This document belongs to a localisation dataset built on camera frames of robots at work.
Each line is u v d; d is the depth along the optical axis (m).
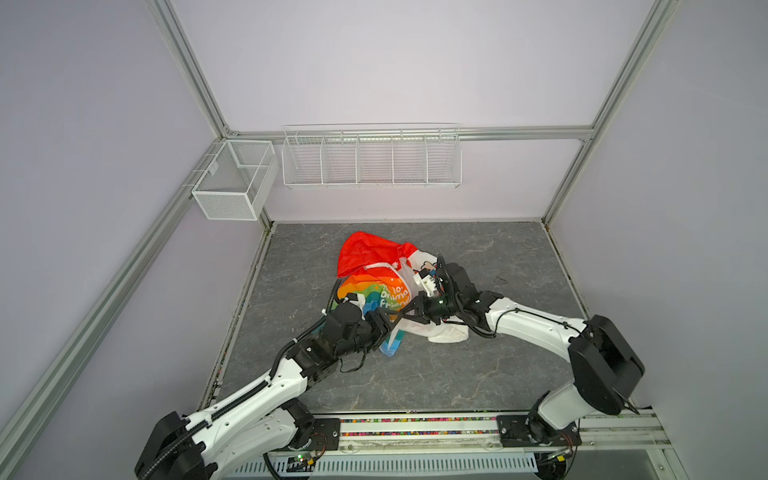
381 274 1.01
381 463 0.71
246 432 0.55
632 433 0.75
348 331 0.59
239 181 1.00
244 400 0.46
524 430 0.74
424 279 0.79
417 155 1.05
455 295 0.67
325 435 0.73
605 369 0.44
